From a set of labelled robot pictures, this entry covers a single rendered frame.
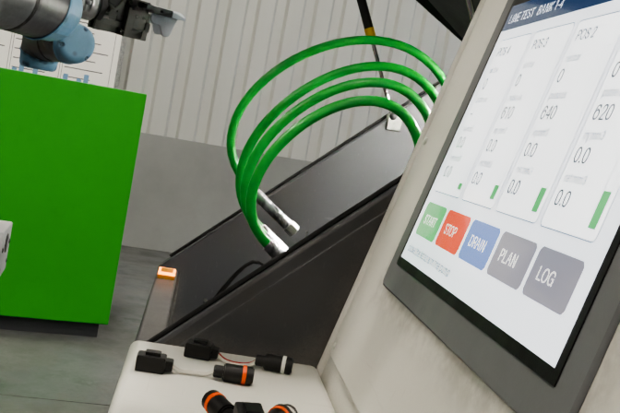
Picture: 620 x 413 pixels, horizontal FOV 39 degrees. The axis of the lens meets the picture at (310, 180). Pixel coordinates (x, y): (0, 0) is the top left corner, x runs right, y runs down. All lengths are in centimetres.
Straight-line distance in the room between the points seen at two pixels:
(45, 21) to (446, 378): 57
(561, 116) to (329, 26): 748
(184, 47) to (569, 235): 741
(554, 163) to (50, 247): 416
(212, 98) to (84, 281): 351
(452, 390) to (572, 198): 17
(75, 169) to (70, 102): 33
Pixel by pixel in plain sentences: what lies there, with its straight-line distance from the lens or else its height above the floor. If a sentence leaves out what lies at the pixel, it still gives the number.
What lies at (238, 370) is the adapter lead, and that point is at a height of 100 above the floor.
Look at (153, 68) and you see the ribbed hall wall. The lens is 789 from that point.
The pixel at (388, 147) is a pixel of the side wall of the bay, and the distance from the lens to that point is 173.
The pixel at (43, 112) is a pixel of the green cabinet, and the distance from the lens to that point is 461.
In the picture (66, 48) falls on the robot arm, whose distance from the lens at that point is 170.
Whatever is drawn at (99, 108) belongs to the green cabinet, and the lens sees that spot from 463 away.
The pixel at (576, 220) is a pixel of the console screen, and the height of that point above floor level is 123.
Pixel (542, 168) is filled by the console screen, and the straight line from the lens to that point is 66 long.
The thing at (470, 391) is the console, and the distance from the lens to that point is 63.
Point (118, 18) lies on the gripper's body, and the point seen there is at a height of 142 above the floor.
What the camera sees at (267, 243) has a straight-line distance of 115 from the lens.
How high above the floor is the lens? 125
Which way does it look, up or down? 3 degrees down
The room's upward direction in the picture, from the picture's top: 10 degrees clockwise
